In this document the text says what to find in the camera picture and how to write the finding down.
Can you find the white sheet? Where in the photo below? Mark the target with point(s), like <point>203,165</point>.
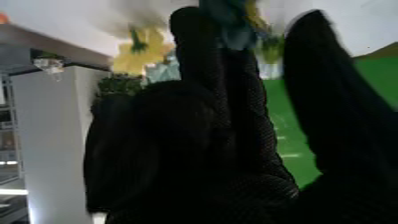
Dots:
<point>64,23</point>

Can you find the blue flower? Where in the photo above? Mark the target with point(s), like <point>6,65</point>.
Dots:
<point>237,31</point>

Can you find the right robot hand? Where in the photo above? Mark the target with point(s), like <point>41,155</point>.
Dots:
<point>196,160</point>

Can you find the green sprig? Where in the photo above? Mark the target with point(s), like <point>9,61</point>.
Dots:
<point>119,85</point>
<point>272,48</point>

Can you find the yellow flower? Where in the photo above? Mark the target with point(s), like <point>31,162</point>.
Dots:
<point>144,55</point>

